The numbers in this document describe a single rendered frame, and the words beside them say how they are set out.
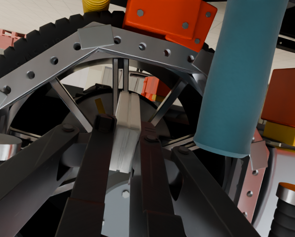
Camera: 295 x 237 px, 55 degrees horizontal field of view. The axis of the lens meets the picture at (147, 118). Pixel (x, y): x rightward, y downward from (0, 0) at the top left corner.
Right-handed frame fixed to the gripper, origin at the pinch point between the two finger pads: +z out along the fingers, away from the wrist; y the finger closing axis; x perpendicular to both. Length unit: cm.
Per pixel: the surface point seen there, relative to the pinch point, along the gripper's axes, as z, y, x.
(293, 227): 7.2, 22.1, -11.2
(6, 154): 5.5, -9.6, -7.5
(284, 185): 10.4, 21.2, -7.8
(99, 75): 1159, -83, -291
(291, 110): 52, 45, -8
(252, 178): 29.0, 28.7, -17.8
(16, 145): 6.5, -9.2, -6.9
